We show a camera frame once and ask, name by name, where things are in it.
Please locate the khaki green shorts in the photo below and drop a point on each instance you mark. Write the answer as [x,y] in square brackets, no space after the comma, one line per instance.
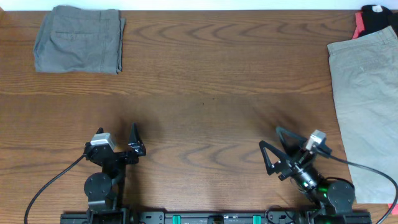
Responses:
[364,84]

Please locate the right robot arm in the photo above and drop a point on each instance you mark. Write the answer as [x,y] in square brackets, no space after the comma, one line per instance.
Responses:
[334,196]

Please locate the folded grey shorts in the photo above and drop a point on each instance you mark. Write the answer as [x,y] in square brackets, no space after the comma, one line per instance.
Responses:
[71,39]

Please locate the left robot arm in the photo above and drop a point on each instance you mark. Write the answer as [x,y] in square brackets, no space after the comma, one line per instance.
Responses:
[105,189]

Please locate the red garment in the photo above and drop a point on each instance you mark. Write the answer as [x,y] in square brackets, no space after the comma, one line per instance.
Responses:
[359,25]

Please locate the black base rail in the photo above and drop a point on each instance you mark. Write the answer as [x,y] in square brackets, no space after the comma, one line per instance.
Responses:
[268,217]

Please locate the black garment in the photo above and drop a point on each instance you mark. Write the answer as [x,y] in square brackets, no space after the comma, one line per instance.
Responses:
[376,17]

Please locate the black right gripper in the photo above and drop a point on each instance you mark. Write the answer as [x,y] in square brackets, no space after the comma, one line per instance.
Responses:
[290,150]

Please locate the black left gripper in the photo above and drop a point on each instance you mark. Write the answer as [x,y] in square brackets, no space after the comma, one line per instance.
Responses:
[136,145]

